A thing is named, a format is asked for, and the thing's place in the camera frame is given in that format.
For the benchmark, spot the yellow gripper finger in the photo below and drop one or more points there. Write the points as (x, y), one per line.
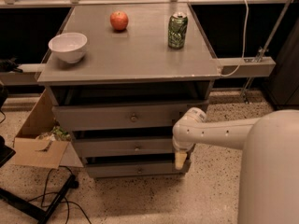
(180, 158)

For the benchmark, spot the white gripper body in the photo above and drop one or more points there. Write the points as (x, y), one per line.
(180, 146)

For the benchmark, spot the grey drawer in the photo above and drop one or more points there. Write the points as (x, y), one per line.
(123, 116)
(123, 146)
(135, 168)

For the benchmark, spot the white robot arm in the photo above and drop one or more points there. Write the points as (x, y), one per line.
(269, 177)

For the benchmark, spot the grey top drawer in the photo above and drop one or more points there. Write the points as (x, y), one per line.
(123, 116)

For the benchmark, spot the grey bottom drawer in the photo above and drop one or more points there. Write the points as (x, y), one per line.
(135, 168)

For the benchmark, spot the grey drawer cabinet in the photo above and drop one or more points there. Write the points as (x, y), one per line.
(135, 66)

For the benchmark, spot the green soda can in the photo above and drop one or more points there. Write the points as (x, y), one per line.
(177, 29)

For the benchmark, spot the red apple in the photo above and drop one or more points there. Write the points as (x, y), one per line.
(119, 20)

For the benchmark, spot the cardboard box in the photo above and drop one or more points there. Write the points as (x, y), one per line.
(38, 145)

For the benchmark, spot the white bowl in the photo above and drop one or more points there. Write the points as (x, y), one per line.
(69, 47)

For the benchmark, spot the black object at left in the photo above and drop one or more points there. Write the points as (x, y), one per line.
(9, 65)

